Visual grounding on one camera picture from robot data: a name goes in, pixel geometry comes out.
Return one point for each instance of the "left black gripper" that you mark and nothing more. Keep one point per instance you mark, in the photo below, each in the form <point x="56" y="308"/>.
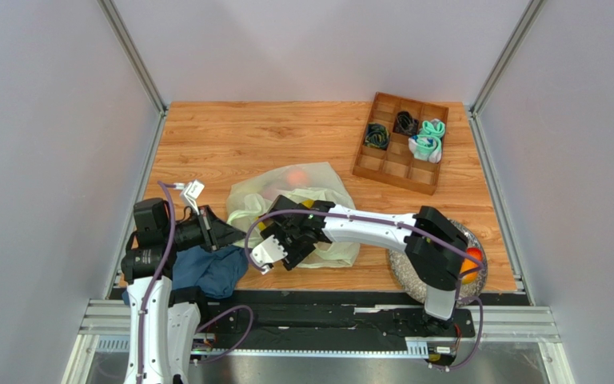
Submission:
<point x="214" y="233"/>

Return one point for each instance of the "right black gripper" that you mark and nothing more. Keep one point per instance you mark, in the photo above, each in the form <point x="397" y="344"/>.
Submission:
<point x="284" y="234"/>

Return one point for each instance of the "translucent yellowish plastic bag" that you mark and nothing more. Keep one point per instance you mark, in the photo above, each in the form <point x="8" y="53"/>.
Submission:
<point x="250" y="199"/>

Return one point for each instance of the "fake orange mango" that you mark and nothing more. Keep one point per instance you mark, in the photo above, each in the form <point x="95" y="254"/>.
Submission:
<point x="469" y="270"/>

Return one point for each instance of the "fake yellow banana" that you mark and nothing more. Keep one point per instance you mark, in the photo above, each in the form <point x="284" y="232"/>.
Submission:
<point x="307" y="204"/>

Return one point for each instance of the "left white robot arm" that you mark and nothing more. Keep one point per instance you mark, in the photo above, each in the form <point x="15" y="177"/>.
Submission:
<point x="163" y="323"/>

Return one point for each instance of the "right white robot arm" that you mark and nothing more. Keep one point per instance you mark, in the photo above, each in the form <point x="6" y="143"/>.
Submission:
<point x="435" y="248"/>

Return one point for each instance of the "fake orange fruit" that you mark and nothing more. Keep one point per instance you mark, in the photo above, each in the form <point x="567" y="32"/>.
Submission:
<point x="297" y="178"/>

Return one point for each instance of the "blue cloth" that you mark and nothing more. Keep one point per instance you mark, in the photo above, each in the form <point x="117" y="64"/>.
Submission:
<point x="216" y="274"/>

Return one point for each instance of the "speckled ceramic plate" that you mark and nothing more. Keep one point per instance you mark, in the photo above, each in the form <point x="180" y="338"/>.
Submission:
<point x="471" y="284"/>

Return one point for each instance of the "dark blue striped sock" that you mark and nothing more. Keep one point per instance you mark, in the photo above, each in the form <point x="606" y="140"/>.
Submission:
<point x="376" y="136"/>

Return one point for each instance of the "brown wooden divider tray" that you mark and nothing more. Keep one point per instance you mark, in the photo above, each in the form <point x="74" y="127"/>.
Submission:
<point x="396" y="166"/>

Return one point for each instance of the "black rolled sock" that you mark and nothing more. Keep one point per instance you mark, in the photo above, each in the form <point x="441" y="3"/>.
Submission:
<point x="406" y="124"/>

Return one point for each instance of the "white teal rolled sock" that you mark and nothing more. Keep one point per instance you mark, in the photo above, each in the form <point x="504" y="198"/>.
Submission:
<point x="426" y="148"/>

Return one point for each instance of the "mint green rolled sock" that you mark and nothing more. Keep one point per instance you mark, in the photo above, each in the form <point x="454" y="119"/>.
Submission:
<point x="434" y="127"/>

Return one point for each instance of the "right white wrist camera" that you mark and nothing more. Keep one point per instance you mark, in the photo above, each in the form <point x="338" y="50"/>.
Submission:
<point x="265" y="254"/>

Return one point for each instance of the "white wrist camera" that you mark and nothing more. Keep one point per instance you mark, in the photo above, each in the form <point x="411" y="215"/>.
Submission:
<point x="190" y="192"/>
<point x="265" y="254"/>

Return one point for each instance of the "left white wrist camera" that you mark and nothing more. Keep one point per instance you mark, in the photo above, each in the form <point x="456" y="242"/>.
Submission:
<point x="190" y="192"/>

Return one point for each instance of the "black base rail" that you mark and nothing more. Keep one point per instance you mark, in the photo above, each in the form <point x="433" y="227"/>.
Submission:
<point x="330" y="322"/>

